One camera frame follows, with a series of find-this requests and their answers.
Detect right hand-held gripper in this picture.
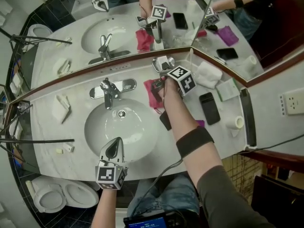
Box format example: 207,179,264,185
162,62,197,96

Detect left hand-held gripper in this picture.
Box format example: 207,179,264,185
95,137,128,190

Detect person's left forearm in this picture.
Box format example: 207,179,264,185
91,188,118,228

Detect person's right forearm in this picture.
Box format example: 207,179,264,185
162,96,224,194

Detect person's right hand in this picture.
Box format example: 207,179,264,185
158,76,182,102

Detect white sink basin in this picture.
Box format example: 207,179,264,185
84,98,159,163

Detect pink cloth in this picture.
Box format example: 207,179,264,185
143,79,167,109

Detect thick folded white towel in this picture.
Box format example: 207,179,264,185
193,60,223,89

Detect black cloth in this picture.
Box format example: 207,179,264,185
159,110,173,131

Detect black smartphone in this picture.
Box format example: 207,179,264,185
199,92,221,125

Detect chrome faucet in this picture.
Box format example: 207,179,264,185
89,77,138,111

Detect white and green card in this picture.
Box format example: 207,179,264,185
215,77,240,102

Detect black tripod light stand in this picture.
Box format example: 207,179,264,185
0,103,76,173

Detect small folded white towel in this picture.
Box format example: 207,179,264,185
51,94,72,124

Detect person's blue jeans legs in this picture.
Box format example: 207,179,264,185
127,173,200,220

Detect chest mounted monitor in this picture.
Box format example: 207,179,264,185
123,216,168,228

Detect narrow wood framed mirror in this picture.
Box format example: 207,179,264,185
191,0,304,88

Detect white toilet paper roll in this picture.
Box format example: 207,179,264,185
225,114,245,138

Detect long black ledge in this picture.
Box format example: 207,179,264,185
239,88,257,149

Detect wide wood framed mirror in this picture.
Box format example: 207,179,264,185
0,0,219,103

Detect person's dark grey shirt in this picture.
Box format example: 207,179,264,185
196,165,269,228

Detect right hand-held gripper cable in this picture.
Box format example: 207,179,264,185
128,158,185,219

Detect cream wall power socket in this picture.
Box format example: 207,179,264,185
279,87,304,116

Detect thick black power cable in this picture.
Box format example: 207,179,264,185
247,133,304,152

